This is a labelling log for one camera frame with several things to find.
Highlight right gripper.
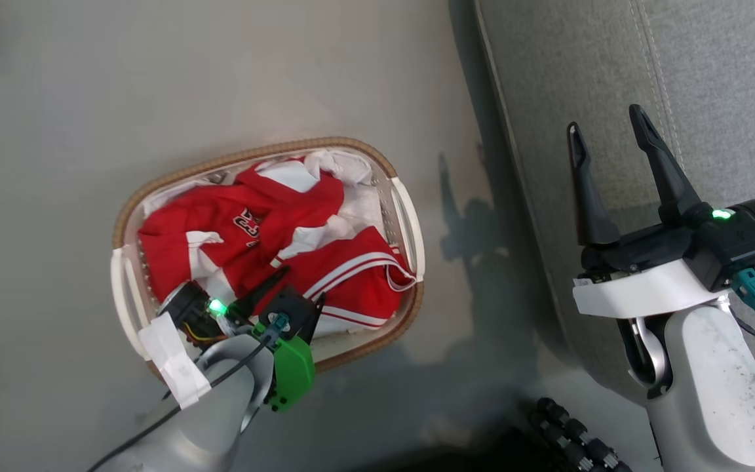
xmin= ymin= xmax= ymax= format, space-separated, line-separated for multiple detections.
xmin=567 ymin=104 xmax=755 ymax=319

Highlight white garment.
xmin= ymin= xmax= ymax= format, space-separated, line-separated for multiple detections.
xmin=304 ymin=149 xmax=388 ymax=245

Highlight black corrugated hose bundle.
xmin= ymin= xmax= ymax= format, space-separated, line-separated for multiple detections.
xmin=527 ymin=396 xmax=634 ymax=472

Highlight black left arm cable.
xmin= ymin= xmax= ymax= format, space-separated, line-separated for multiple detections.
xmin=88 ymin=328 xmax=275 ymax=472

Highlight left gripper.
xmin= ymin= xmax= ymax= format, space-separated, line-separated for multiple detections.
xmin=138 ymin=265 xmax=326 ymax=409

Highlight white basket with woven rim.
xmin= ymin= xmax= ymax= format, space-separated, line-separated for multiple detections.
xmin=110 ymin=136 xmax=426 ymax=381

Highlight grey fabric sofa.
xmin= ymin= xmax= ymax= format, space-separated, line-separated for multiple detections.
xmin=473 ymin=0 xmax=755 ymax=410

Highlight red basketball jersey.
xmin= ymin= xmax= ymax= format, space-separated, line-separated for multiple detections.
xmin=137 ymin=159 xmax=345 ymax=304

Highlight red shorts with white stripes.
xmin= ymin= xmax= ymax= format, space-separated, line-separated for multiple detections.
xmin=271 ymin=226 xmax=417 ymax=332

